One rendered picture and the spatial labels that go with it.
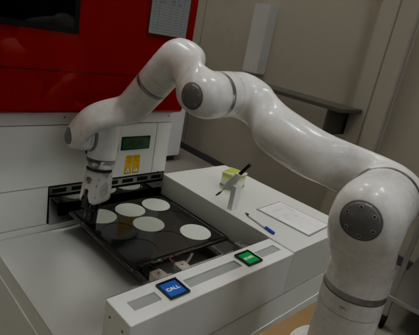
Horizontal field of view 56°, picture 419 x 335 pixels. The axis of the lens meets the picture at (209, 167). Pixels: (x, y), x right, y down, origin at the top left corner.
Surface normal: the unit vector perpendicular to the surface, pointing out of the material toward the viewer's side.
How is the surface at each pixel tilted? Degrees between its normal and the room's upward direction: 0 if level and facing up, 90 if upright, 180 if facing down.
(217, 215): 90
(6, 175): 90
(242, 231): 90
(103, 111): 53
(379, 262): 129
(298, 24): 90
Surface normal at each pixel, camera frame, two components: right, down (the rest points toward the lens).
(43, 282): 0.18, -0.93
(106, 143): 0.58, 0.31
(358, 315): -0.14, 0.30
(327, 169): 0.18, 0.62
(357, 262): -0.51, 0.66
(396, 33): -0.75, 0.08
